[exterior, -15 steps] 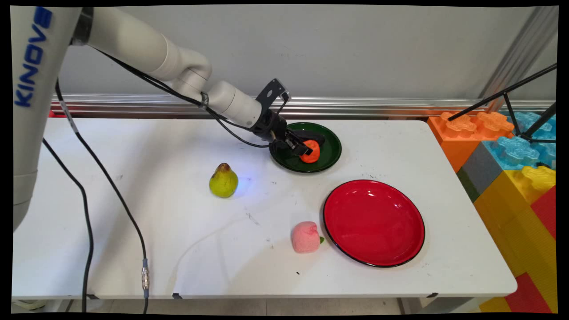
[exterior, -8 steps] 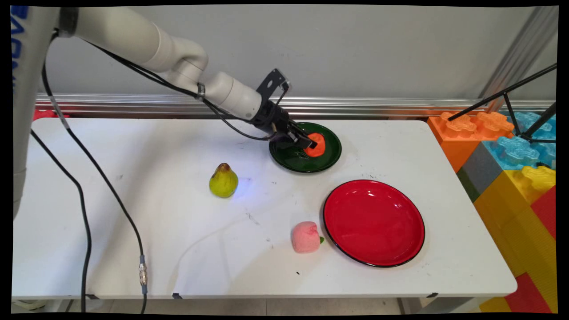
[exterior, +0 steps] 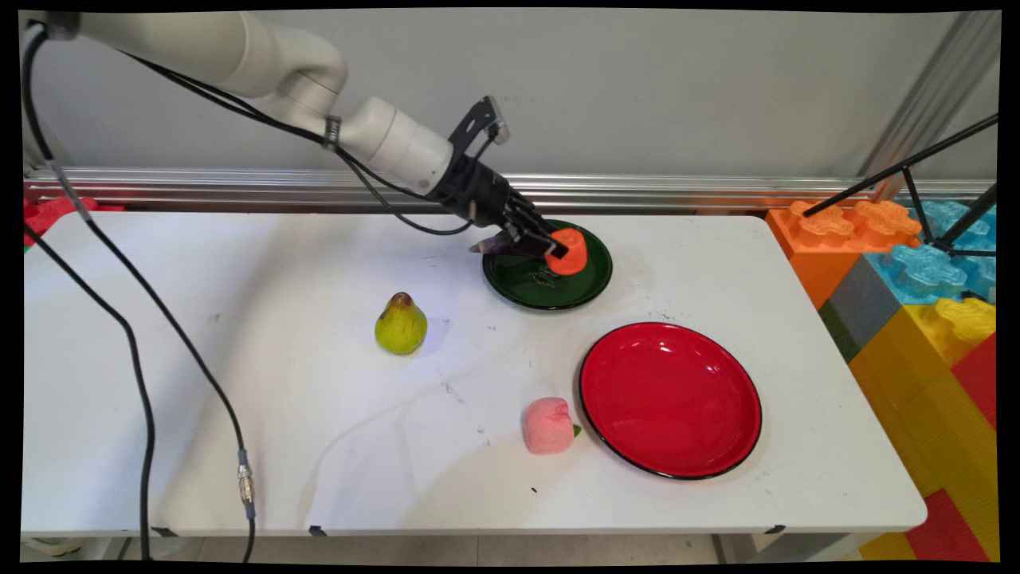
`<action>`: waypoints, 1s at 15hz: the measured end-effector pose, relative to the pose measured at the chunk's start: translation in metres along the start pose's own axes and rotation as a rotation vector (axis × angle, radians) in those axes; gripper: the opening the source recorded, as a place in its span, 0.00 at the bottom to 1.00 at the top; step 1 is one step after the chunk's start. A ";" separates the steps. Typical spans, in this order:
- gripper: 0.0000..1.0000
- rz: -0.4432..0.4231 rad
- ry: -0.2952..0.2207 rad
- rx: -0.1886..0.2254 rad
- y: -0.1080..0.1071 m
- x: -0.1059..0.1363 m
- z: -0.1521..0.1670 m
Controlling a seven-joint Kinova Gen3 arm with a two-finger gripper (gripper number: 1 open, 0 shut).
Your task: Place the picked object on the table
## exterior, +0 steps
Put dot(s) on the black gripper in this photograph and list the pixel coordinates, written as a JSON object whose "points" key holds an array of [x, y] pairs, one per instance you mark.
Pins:
{"points": [[474, 191]]}

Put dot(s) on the orange toy fruit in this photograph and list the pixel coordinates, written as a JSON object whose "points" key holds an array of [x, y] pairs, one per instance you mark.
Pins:
{"points": [[572, 253]]}

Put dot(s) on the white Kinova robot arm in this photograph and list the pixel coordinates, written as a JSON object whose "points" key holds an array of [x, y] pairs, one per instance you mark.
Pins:
{"points": [[239, 48]]}

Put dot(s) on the purple toy eggplant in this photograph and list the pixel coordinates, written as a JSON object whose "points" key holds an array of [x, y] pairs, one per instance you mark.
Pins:
{"points": [[498, 243]]}

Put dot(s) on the dark green plate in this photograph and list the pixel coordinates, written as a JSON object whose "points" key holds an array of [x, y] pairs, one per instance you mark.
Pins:
{"points": [[550, 283]]}

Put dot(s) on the green toy pear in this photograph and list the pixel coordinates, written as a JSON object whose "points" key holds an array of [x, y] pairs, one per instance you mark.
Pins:
{"points": [[401, 328]]}

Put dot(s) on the pink toy peach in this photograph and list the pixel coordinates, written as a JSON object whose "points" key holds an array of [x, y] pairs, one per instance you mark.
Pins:
{"points": [[547, 426]]}

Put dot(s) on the red plate with black rim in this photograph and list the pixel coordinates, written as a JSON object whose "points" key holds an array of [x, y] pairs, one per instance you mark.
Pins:
{"points": [[669, 399]]}

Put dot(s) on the orange giant building block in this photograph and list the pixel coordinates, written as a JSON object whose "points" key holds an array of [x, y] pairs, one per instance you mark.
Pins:
{"points": [[813, 251]]}

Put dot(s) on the dark green giant building block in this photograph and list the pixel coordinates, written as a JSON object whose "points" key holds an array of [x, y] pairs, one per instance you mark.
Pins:
{"points": [[838, 331]]}

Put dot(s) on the grey giant building block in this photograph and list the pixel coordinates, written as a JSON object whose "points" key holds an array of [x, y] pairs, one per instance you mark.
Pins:
{"points": [[865, 307]]}

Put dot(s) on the black tripod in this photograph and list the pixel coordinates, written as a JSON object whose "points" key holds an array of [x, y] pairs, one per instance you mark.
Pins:
{"points": [[908, 169]]}

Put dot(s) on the blue giant building block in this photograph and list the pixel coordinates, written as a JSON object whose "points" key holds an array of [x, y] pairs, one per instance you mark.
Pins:
{"points": [[928, 271]]}

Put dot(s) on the yellow giant building block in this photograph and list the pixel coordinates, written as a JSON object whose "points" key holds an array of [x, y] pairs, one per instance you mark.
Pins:
{"points": [[916, 399]]}

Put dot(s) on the red giant building block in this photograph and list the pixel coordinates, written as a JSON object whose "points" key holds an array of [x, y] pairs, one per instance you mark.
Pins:
{"points": [[948, 530], [48, 214], [978, 379]]}

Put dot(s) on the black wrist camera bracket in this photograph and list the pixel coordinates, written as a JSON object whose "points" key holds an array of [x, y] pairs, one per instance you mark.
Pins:
{"points": [[474, 123]]}

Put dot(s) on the aluminium rail along wall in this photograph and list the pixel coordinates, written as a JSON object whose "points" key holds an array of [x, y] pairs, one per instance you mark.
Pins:
{"points": [[677, 191]]}

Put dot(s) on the aluminium profile post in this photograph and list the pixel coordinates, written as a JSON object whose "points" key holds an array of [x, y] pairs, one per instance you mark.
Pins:
{"points": [[932, 104]]}

